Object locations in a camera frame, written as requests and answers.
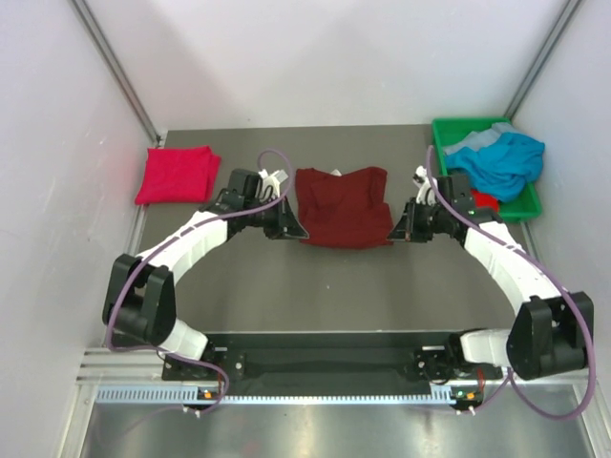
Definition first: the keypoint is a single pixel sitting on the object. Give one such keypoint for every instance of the dark maroon t-shirt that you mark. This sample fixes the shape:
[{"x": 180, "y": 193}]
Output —
[{"x": 344, "y": 212}]

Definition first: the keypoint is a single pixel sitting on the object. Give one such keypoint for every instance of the aluminium corner post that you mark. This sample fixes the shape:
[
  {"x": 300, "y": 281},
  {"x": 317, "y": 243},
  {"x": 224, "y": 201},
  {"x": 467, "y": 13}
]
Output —
[
  {"x": 567, "y": 13},
  {"x": 86, "y": 16}
]

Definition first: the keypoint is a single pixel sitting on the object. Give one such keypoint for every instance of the aluminium front rail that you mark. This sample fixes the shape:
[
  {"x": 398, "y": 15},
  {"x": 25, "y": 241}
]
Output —
[{"x": 135, "y": 365}]

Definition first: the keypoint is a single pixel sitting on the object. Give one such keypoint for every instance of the grey t-shirt in bin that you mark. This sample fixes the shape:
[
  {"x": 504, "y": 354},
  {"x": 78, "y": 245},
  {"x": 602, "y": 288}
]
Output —
[{"x": 477, "y": 140}]

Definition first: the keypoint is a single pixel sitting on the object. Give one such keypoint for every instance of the blue t-shirt in bin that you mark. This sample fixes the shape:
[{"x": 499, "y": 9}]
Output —
[{"x": 502, "y": 169}]

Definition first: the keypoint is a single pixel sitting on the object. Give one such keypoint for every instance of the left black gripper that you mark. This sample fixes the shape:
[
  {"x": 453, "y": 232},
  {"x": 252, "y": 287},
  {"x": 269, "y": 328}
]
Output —
[{"x": 285, "y": 224}]

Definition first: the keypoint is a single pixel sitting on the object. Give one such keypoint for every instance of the green plastic bin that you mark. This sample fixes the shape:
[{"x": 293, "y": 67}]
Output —
[{"x": 447, "y": 131}]

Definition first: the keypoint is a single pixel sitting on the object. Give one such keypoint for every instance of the left aluminium corner post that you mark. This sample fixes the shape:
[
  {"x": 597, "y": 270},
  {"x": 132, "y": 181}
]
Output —
[{"x": 86, "y": 16}]

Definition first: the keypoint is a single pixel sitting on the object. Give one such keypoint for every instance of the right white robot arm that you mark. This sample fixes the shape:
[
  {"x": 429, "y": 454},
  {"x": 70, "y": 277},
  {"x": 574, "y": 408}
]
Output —
[{"x": 545, "y": 338}]

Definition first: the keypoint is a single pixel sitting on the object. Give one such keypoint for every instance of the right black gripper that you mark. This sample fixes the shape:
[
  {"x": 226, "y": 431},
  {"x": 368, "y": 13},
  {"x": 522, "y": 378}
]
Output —
[{"x": 407, "y": 229}]

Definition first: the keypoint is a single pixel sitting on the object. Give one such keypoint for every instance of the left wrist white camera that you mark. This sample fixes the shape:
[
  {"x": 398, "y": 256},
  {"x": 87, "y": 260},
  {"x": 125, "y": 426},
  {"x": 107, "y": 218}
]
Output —
[{"x": 271, "y": 183}]

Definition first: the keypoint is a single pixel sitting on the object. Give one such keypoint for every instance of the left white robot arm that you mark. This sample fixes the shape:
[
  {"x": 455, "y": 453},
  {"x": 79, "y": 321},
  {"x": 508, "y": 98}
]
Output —
[{"x": 140, "y": 302}]

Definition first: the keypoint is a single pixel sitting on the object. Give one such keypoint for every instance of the red t-shirt in bin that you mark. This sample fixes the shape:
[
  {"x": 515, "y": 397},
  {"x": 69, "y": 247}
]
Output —
[{"x": 483, "y": 200}]

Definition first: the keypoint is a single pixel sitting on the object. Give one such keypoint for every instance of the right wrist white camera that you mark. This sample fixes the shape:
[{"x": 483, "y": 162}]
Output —
[{"x": 425, "y": 194}]

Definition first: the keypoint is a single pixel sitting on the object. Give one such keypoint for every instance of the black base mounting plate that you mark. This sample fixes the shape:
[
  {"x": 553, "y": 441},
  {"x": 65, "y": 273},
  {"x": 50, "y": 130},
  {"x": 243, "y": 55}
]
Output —
[{"x": 411, "y": 354}]

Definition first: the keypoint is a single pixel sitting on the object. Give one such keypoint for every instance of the wrist white camera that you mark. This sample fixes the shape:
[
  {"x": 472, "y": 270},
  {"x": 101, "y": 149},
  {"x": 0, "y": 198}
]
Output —
[
  {"x": 425, "y": 194},
  {"x": 271, "y": 183}
]

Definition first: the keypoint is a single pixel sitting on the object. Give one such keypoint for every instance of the right aluminium corner post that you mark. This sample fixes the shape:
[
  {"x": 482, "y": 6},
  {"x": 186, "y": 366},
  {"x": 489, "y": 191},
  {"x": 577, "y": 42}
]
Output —
[{"x": 567, "y": 13}]

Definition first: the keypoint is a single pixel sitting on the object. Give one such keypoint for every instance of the folded bright red t-shirt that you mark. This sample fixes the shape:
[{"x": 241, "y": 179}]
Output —
[{"x": 178, "y": 175}]

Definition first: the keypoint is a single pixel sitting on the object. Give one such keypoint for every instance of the grey slotted cable duct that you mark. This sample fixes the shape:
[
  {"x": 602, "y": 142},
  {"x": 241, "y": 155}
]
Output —
[{"x": 203, "y": 396}]

